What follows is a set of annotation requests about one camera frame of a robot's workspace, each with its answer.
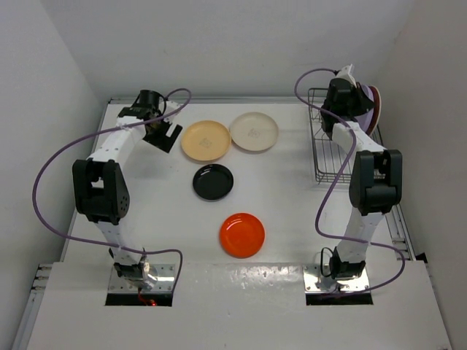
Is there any yellow plastic plate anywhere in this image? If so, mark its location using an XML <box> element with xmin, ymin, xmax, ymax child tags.
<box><xmin>181</xmin><ymin>120</ymin><xmax>231</xmax><ymax>162</ymax></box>

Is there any red teal floral plate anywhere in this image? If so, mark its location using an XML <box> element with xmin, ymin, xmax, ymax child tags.
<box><xmin>366</xmin><ymin>85</ymin><xmax>382</xmax><ymax>136</ymax></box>

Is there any black glossy plate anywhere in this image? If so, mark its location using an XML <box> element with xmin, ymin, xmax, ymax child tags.
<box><xmin>192</xmin><ymin>164</ymin><xmax>234</xmax><ymax>201</ymax></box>

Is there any lilac plastic plate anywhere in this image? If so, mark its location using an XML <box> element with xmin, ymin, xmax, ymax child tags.
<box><xmin>352</xmin><ymin>83</ymin><xmax>374</xmax><ymax>132</ymax></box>

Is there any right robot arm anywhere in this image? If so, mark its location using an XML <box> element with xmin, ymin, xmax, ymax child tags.
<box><xmin>320</xmin><ymin>77</ymin><xmax>402</xmax><ymax>280</ymax></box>

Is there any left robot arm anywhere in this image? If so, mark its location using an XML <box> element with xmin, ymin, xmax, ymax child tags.
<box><xmin>72</xmin><ymin>90</ymin><xmax>182</xmax><ymax>291</ymax></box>

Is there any cream plastic plate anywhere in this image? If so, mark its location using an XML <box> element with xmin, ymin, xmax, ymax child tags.
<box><xmin>229</xmin><ymin>112</ymin><xmax>279</xmax><ymax>152</ymax></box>

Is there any orange glossy plate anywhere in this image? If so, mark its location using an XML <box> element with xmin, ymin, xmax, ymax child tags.
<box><xmin>219</xmin><ymin>213</ymin><xmax>266</xmax><ymax>259</ymax></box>

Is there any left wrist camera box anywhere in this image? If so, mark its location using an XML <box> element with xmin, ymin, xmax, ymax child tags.
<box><xmin>161</xmin><ymin>101</ymin><xmax>181</xmax><ymax>123</ymax></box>

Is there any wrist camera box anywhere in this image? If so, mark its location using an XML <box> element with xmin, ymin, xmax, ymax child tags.
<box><xmin>335</xmin><ymin>64</ymin><xmax>357</xmax><ymax>88</ymax></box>
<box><xmin>161</xmin><ymin>101</ymin><xmax>181</xmax><ymax>123</ymax></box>

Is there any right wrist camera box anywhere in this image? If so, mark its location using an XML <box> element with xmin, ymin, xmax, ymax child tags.
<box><xmin>335</xmin><ymin>64</ymin><xmax>357</xmax><ymax>88</ymax></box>

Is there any grey wire dish rack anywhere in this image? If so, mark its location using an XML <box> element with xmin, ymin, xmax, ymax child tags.
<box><xmin>307</xmin><ymin>87</ymin><xmax>383</xmax><ymax>187</ymax></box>

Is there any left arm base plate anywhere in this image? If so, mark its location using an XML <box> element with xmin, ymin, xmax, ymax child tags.
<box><xmin>105</xmin><ymin>264</ymin><xmax>175</xmax><ymax>307</ymax></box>

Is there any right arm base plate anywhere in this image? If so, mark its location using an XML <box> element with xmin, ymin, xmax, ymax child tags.
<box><xmin>302</xmin><ymin>264</ymin><xmax>373</xmax><ymax>306</ymax></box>

